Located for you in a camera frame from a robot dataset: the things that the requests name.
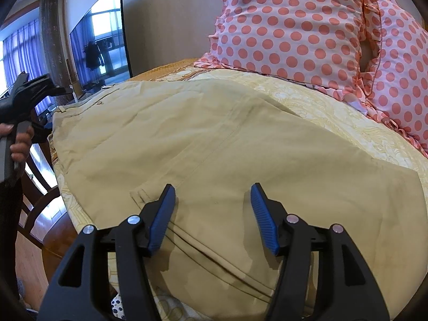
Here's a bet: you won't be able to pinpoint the dark wooden chair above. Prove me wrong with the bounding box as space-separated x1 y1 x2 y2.
18 155 60 250

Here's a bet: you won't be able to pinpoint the yellow floral bed sheet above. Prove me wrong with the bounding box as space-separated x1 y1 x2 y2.
48 58 428 321

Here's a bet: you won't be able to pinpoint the beige khaki pants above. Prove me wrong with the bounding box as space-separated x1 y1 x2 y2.
51 79 428 321

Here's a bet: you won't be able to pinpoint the black flat screen television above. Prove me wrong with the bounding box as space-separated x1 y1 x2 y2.
70 0 132 94

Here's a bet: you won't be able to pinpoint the pink polka dot pillow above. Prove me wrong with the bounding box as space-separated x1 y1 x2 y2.
361 0 427 156
196 0 365 102

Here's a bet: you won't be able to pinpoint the blue window curtain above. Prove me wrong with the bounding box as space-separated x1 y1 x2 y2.
1 18 56 115

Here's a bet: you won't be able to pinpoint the person's left hand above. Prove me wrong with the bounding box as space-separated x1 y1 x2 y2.
0 123 34 163

